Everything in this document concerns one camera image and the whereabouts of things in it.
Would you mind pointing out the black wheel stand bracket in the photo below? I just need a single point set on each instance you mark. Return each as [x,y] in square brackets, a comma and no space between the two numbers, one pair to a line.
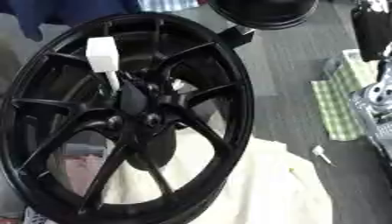
[236,36]

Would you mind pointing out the green white checked cloth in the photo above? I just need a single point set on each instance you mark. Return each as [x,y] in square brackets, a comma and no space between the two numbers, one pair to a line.
[337,102]

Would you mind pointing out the white pin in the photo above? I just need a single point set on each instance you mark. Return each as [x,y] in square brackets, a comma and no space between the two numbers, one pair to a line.
[102,54]
[319,151]
[178,85]

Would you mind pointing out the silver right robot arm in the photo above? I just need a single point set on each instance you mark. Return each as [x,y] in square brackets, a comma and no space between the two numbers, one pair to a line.
[376,125]

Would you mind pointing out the black spoked wheel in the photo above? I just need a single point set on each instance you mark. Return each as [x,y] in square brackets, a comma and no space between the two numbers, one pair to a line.
[232,96]

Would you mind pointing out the black round tyre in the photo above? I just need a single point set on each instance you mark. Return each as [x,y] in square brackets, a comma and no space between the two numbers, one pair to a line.
[265,13]

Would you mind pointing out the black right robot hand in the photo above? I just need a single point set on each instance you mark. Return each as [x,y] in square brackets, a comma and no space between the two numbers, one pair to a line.
[372,32]

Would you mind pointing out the person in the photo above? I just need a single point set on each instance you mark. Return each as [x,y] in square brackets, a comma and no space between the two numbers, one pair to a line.
[61,11]

